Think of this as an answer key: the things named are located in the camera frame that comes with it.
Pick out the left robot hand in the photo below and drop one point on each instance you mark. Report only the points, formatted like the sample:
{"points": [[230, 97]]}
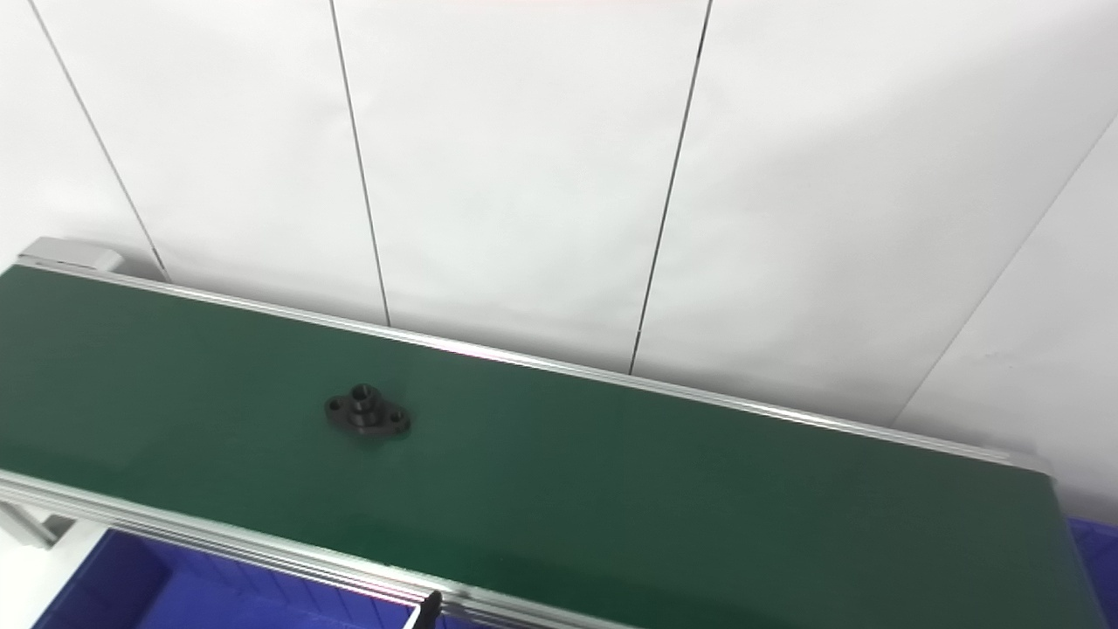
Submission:
{"points": [[430, 609]]}

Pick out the black oval flange part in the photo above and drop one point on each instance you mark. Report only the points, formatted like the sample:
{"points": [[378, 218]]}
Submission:
{"points": [[367, 418]]}

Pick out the green conveyor belt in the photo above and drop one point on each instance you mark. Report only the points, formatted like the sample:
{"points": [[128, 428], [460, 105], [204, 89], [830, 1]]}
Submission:
{"points": [[262, 550], [611, 472]]}

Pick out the blue plastic bin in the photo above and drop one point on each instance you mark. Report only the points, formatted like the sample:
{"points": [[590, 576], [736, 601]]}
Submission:
{"points": [[201, 598], [1099, 568]]}

